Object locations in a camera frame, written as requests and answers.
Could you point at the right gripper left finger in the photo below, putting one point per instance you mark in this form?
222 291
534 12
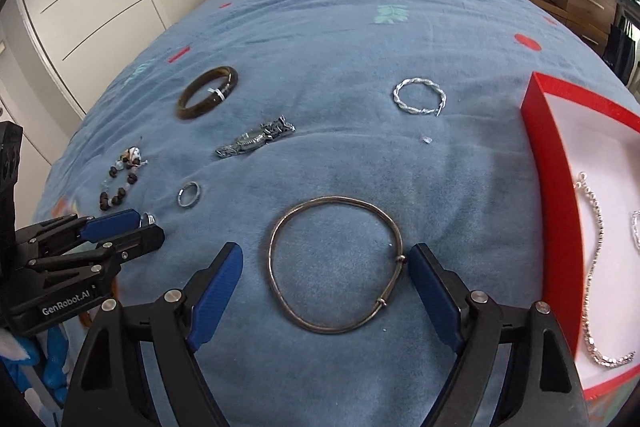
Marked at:
109 386

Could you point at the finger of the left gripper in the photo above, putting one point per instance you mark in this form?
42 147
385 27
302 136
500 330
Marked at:
103 228
133 244

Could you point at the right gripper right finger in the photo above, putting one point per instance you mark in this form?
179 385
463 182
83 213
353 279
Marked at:
541 386

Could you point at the large thin metal bangle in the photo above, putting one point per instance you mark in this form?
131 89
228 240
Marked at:
333 263

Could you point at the red white jewelry box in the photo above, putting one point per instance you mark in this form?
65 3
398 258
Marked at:
586 151

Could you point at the left blue white gloved hand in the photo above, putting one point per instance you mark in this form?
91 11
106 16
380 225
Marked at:
39 367

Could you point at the dark brown stone bangle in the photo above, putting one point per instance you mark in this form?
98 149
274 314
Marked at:
206 92

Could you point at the blue patterned bed blanket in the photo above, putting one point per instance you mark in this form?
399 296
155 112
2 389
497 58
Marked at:
362 81

